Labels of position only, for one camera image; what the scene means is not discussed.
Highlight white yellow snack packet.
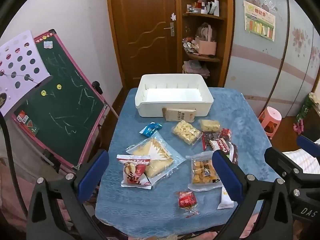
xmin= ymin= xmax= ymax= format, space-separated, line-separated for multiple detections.
xmin=217 ymin=186 xmax=234 ymax=210

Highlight clear bag fried nuggets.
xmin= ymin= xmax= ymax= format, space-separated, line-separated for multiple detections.
xmin=185 ymin=151 xmax=222 ymax=192

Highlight red white wafer bar pack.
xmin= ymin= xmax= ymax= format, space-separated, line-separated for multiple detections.
xmin=202 ymin=132 xmax=238 ymax=164

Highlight small red snack packet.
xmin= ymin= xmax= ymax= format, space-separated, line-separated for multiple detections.
xmin=177 ymin=191 xmax=199 ymax=218

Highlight dark red snack packet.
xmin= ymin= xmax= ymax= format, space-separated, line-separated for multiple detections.
xmin=220 ymin=128 xmax=232 ymax=140

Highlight red white apple chips bag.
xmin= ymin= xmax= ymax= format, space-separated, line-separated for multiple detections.
xmin=117 ymin=154 xmax=152 ymax=190

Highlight small clear bag crackers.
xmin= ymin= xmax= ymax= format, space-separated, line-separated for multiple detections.
xmin=199 ymin=119 xmax=221 ymax=132

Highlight clear bag yellow puffs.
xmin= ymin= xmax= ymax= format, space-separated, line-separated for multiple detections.
xmin=172 ymin=120 xmax=202 ymax=145

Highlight clear bag triangle pastry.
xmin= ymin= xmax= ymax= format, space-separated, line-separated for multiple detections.
xmin=126 ymin=132 xmax=185 ymax=186

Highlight blue candy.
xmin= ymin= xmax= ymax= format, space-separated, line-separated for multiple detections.
xmin=139 ymin=122 xmax=163 ymax=138

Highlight checked white pillow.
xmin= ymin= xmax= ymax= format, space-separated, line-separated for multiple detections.
xmin=283 ymin=148 xmax=319 ymax=174

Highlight pink plastic stool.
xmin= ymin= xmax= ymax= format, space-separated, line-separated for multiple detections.
xmin=258 ymin=106 xmax=282 ymax=140

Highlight brown paper snack packet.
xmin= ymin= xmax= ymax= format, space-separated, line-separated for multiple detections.
xmin=162 ymin=108 xmax=196 ymax=122

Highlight white perforated board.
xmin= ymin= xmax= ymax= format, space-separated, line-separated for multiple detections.
xmin=1 ymin=30 xmax=52 ymax=116

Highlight white plastic storage bin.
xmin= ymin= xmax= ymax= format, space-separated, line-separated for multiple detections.
xmin=135 ymin=74 xmax=214 ymax=117

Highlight pink gift box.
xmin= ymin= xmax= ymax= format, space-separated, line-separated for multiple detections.
xmin=195 ymin=23 xmax=217 ymax=56

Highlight wooden corner shelf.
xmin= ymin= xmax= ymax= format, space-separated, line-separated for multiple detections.
xmin=180 ymin=0 xmax=235 ymax=87

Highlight brown wooden door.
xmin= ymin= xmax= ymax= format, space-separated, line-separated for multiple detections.
xmin=108 ymin=0 xmax=179 ymax=89

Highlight green chalkboard pink frame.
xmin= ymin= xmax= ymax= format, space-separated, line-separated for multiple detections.
xmin=12 ymin=29 xmax=107 ymax=168

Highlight wall poster chart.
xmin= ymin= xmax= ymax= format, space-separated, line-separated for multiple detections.
xmin=243 ymin=1 xmax=276 ymax=41

